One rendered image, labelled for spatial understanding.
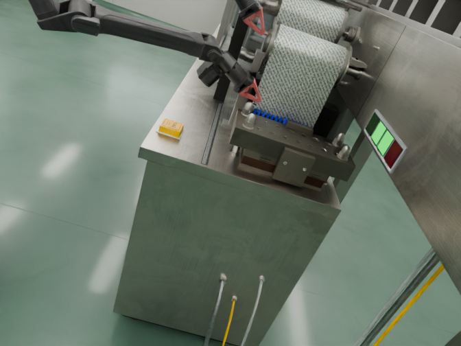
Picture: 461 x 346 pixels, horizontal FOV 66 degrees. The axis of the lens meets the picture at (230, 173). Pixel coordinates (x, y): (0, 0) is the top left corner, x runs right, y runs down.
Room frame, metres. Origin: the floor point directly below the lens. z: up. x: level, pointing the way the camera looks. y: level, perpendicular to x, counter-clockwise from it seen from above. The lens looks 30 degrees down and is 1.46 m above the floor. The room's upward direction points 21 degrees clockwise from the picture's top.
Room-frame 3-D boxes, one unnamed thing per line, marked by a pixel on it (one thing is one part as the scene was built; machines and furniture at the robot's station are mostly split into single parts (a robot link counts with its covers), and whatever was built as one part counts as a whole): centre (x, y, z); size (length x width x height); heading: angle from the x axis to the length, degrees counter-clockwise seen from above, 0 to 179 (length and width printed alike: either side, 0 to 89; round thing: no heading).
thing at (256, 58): (1.30, 0.07, 1.05); 0.06 x 0.05 x 0.31; 96
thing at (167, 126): (1.08, 0.24, 0.91); 0.07 x 0.07 x 0.02; 6
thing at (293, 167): (1.01, -0.18, 0.96); 0.10 x 0.03 x 0.11; 96
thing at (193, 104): (2.20, 0.10, 0.88); 2.52 x 0.66 x 0.04; 6
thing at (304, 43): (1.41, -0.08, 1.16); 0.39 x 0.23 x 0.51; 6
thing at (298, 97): (1.22, -0.10, 1.11); 0.23 x 0.01 x 0.18; 96
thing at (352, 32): (1.55, -0.23, 1.33); 0.07 x 0.07 x 0.07; 6
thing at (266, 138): (1.10, -0.15, 1.00); 0.40 x 0.16 x 0.06; 96
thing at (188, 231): (2.21, 0.08, 0.43); 2.52 x 0.64 x 0.86; 6
